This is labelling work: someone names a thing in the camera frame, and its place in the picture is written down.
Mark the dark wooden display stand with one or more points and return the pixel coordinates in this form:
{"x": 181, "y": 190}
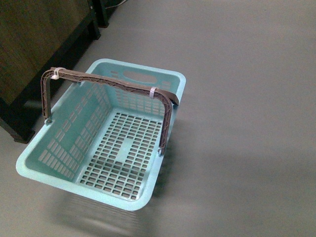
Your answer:
{"x": 34, "y": 36}

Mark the brown basket handle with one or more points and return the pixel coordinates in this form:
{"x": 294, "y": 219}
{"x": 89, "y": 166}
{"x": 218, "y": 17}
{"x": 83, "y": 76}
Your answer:
{"x": 167, "y": 98}

